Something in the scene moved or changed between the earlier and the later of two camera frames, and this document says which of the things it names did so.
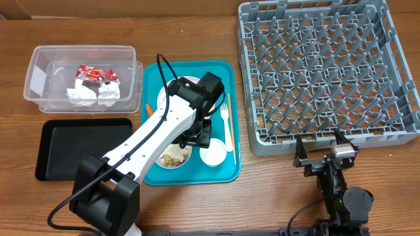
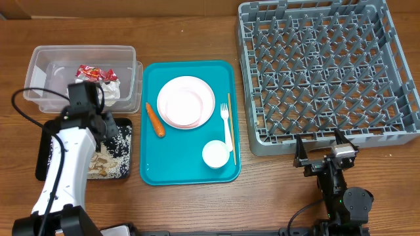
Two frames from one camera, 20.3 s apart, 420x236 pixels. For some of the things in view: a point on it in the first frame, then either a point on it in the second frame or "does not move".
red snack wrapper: [92, 73] does not move
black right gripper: [319, 162] does not move
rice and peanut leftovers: [174, 157] -> [111, 157]
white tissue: [109, 94] does not move
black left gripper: [203, 140] -> [113, 127]
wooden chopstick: [231, 128] does not move
